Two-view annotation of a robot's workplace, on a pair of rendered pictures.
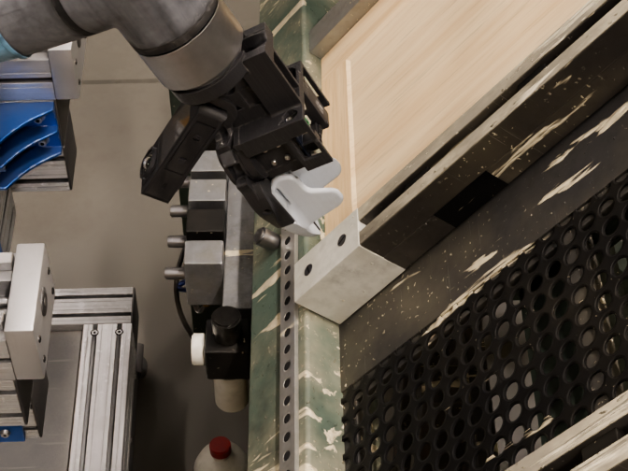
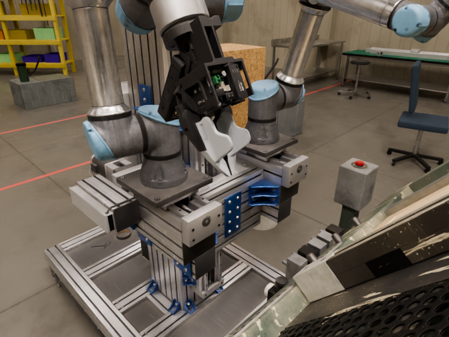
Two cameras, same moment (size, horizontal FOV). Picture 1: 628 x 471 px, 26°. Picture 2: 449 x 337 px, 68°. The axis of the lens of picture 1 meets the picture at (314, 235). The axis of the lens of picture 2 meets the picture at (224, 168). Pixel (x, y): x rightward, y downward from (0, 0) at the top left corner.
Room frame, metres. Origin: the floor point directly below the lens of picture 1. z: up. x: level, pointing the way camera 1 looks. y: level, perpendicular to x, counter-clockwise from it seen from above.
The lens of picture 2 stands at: (0.51, -0.32, 1.53)
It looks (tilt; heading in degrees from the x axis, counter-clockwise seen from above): 26 degrees down; 46
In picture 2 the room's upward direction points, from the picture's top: straight up
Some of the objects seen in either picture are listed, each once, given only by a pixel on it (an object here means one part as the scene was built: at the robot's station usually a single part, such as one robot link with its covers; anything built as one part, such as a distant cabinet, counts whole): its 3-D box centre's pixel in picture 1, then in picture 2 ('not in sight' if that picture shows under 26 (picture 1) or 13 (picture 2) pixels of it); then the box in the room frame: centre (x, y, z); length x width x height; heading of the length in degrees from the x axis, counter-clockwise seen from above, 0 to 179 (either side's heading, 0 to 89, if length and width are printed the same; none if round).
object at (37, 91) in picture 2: not in sight; (43, 78); (2.26, 6.07, 0.42); 0.88 x 0.72 x 0.84; 3
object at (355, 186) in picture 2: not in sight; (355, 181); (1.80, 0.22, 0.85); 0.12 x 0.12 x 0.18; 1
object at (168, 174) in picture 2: not in sight; (163, 163); (1.02, 0.51, 1.09); 0.15 x 0.15 x 0.10
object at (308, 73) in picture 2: not in sight; (308, 61); (7.04, 3.91, 0.47); 1.83 x 0.69 x 0.94; 2
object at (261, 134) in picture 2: not in sight; (261, 127); (1.52, 0.53, 1.09); 0.15 x 0.15 x 0.10
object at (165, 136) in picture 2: not in sight; (158, 128); (1.02, 0.51, 1.20); 0.13 x 0.12 x 0.14; 169
